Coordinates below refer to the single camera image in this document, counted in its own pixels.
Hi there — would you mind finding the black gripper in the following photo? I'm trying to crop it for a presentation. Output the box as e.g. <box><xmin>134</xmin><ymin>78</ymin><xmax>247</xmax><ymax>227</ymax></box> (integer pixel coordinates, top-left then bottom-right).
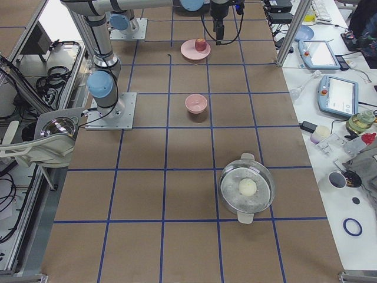
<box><xmin>210</xmin><ymin>0</ymin><xmax>229</xmax><ymax>45</ymax></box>

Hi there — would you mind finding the red apple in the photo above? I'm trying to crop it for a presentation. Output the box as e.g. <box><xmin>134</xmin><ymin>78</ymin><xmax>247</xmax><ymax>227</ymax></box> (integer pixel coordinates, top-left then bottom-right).
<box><xmin>194</xmin><ymin>38</ymin><xmax>207</xmax><ymax>52</ymax></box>

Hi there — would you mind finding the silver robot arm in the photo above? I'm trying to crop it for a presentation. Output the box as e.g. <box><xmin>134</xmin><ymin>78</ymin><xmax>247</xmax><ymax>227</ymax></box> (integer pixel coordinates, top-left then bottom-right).
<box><xmin>61</xmin><ymin>1</ymin><xmax>204</xmax><ymax>71</ymax></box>
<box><xmin>110</xmin><ymin>12</ymin><xmax>140</xmax><ymax>35</ymax></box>

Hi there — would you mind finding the pink plate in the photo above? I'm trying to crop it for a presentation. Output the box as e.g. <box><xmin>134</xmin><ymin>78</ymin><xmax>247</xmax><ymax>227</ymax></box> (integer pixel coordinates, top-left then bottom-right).
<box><xmin>180</xmin><ymin>39</ymin><xmax>211</xmax><ymax>61</ymax></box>

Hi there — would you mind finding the pink bowl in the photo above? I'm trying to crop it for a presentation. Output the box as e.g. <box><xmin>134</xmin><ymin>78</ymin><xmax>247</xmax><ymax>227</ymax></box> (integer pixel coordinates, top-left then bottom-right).
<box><xmin>185</xmin><ymin>94</ymin><xmax>208</xmax><ymax>114</ymax></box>

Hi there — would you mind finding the light blue plate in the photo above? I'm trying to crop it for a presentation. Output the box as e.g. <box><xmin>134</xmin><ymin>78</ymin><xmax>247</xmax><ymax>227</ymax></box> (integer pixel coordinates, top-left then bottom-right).
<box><xmin>295</xmin><ymin>25</ymin><xmax>315</xmax><ymax>42</ymax></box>

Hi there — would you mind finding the steel bowl on chair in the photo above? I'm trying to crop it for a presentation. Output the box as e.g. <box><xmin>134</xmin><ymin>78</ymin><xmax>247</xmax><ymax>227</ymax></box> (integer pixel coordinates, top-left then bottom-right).
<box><xmin>40</xmin><ymin>117</ymin><xmax>77</xmax><ymax>137</ymax></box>

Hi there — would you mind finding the blue teach pendant far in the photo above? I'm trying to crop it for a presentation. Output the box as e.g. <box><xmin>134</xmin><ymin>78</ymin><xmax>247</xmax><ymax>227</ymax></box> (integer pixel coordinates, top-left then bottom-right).
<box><xmin>297</xmin><ymin>40</ymin><xmax>340</xmax><ymax>70</ymax></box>

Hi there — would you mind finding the blue teach pendant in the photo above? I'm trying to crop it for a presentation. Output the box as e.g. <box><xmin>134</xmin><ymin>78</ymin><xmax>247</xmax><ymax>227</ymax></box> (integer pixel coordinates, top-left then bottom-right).
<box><xmin>318</xmin><ymin>75</ymin><xmax>359</xmax><ymax>117</ymax></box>
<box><xmin>297</xmin><ymin>40</ymin><xmax>340</xmax><ymax>70</ymax></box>

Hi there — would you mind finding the black power adapter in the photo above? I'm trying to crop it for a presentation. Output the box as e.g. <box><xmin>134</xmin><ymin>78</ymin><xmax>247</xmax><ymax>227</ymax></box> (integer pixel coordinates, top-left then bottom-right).
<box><xmin>299</xmin><ymin>121</ymin><xmax>317</xmax><ymax>133</ymax></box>

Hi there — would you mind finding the blue teach pendant near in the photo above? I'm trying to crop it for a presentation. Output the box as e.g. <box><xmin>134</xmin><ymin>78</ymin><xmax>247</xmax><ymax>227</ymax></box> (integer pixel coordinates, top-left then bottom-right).
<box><xmin>318</xmin><ymin>75</ymin><xmax>359</xmax><ymax>117</ymax></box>

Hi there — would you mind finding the glass pot with lid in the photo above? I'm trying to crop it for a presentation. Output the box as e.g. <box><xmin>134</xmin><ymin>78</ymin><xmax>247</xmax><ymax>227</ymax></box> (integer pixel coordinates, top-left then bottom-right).
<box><xmin>219</xmin><ymin>153</ymin><xmax>276</xmax><ymax>224</ymax></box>

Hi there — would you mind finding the glass teapot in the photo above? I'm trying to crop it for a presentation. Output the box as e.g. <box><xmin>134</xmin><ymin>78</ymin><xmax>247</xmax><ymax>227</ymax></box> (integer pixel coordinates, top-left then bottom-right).
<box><xmin>346</xmin><ymin>110</ymin><xmax>376</xmax><ymax>134</ymax></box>

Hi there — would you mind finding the white cup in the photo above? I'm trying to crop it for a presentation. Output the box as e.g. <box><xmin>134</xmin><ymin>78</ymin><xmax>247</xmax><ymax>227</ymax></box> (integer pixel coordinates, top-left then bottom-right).
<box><xmin>318</xmin><ymin>171</ymin><xmax>347</xmax><ymax>193</ymax></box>

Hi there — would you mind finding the grey office chair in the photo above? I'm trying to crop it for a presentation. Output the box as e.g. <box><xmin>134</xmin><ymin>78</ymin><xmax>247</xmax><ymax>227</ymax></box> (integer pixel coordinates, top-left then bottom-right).
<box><xmin>1</xmin><ymin>107</ymin><xmax>84</xmax><ymax>191</ymax></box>

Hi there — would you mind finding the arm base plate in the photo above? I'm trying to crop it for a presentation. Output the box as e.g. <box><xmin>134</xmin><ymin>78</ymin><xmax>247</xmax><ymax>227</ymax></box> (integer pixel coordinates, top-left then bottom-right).
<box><xmin>109</xmin><ymin>15</ymin><xmax>148</xmax><ymax>41</ymax></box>
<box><xmin>84</xmin><ymin>93</ymin><xmax>137</xmax><ymax>130</ymax></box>

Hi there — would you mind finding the aluminium frame post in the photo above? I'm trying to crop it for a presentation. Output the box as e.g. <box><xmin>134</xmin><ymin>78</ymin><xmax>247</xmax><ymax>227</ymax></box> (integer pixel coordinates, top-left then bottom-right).
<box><xmin>275</xmin><ymin>0</ymin><xmax>312</xmax><ymax>67</ymax></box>

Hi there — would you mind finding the blue rubber ring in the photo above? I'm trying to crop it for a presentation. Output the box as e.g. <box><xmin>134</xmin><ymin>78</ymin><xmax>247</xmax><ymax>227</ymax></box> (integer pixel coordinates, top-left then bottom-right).
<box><xmin>343</xmin><ymin>218</ymin><xmax>363</xmax><ymax>236</ymax></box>

